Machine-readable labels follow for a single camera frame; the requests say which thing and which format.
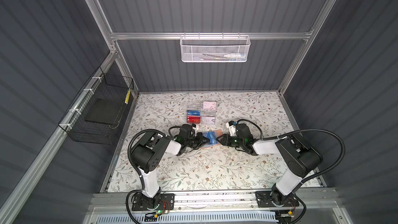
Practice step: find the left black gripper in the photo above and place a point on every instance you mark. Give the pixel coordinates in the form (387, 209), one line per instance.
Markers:
(199, 137)

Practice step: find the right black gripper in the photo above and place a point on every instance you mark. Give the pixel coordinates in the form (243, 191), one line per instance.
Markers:
(226, 140)

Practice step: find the pink leather card holder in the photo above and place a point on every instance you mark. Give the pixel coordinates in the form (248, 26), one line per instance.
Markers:
(218, 132)

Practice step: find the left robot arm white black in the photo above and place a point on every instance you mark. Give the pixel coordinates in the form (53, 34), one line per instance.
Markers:
(147, 147)

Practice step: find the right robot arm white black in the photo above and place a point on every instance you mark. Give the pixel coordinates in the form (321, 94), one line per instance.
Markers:
(299, 155)

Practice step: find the white card in organizer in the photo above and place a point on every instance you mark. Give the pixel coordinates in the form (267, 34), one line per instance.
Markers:
(207, 120)

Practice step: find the red card in organizer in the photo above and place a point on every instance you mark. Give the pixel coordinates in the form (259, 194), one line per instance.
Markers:
(194, 119)

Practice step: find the clear acrylic card organizer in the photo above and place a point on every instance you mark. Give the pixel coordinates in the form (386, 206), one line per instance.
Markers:
(199, 107)

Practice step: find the pink card in organizer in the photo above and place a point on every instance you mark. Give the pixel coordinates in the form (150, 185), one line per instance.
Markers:
(209, 106)

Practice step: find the white tube in basket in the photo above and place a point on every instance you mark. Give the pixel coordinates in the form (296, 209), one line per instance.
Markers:
(236, 56)

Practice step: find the yellow tag on basket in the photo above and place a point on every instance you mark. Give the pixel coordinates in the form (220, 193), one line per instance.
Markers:
(127, 97)

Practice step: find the black pad in basket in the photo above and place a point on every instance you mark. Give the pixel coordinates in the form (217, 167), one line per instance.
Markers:
(103, 112)

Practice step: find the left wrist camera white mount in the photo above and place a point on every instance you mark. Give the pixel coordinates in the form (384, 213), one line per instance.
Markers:
(195, 127)

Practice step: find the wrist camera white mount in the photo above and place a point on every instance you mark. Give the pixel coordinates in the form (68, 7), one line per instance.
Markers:
(195, 127)
(231, 126)

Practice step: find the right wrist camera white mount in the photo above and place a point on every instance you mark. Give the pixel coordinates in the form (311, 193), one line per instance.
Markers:
(231, 126)

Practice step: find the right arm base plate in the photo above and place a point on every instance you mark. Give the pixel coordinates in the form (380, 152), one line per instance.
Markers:
(276, 199)

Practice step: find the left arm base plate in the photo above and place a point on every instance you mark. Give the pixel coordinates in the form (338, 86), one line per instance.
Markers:
(160, 202)

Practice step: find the white perforated cable duct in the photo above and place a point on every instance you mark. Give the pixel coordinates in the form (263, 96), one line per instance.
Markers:
(210, 217)

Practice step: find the white wire mesh basket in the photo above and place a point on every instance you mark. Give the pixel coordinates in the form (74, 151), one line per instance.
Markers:
(211, 49)

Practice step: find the black wire mesh basket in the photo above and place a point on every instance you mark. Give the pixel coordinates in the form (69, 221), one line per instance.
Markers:
(107, 86)

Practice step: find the aluminium front rail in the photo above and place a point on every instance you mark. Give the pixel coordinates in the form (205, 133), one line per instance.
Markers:
(214, 200)

